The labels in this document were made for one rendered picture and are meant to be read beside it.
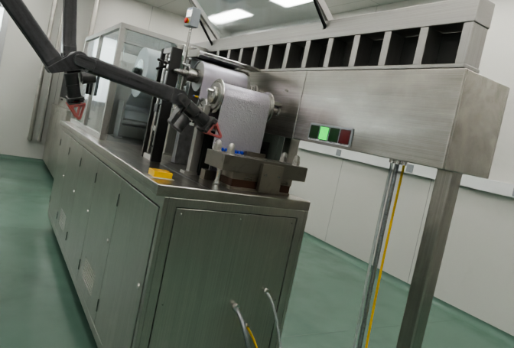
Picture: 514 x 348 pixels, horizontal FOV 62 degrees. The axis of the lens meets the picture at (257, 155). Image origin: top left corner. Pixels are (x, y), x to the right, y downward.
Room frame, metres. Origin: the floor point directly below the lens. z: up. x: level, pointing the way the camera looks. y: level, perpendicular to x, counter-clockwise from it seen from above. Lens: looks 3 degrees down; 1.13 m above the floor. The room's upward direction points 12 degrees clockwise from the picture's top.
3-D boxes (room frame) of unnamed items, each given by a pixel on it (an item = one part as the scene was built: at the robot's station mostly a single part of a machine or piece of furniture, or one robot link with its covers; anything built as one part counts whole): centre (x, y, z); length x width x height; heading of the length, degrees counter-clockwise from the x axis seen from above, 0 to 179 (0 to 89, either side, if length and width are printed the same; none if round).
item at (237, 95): (2.01, 0.19, 1.16); 0.39 x 0.23 x 0.51; 32
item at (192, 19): (2.31, 0.49, 1.66); 0.07 x 0.07 x 0.10; 39
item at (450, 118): (2.62, 0.20, 1.29); 3.10 x 0.28 x 0.30; 32
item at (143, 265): (2.65, 0.68, 0.43); 2.52 x 0.64 x 0.86; 32
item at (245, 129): (1.85, 0.09, 1.12); 0.23 x 0.01 x 0.18; 122
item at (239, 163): (1.77, -0.01, 1.00); 0.40 x 0.16 x 0.06; 122
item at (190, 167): (1.84, 0.28, 1.05); 0.06 x 0.05 x 0.31; 122
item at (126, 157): (2.65, 0.69, 0.88); 2.52 x 0.66 x 0.04; 32
